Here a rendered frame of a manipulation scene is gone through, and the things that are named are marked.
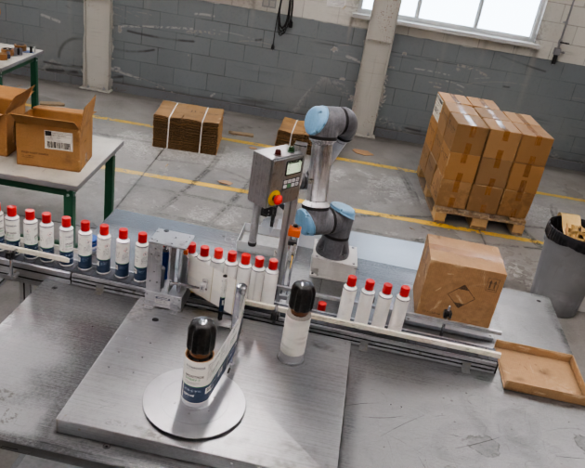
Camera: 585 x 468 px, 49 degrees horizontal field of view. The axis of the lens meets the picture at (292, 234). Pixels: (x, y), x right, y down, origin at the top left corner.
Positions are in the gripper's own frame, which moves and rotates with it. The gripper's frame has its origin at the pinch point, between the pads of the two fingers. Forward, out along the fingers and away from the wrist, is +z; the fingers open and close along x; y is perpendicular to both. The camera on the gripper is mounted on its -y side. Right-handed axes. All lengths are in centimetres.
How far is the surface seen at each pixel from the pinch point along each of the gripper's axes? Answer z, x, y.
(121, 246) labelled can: -16, 69, 50
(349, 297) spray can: -15, 72, -37
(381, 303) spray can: -15, 73, -49
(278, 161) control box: -60, 68, -3
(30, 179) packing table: 9, -25, 132
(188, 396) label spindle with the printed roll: -8, 132, 7
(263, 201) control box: -45, 69, 0
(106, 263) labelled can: -7, 68, 56
